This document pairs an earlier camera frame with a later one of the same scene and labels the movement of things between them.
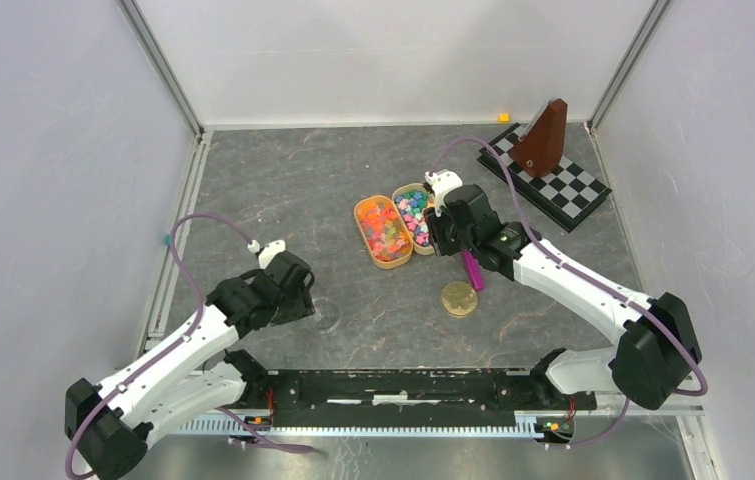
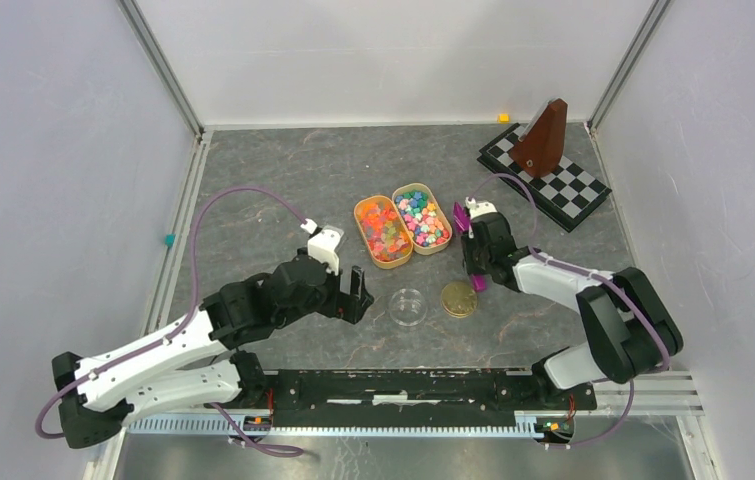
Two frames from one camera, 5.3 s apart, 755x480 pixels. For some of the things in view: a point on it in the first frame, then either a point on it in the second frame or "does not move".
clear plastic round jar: (327, 314) → (408, 306)
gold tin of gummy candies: (386, 237) does not move
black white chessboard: (568, 196) does not move
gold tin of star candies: (411, 201) does not move
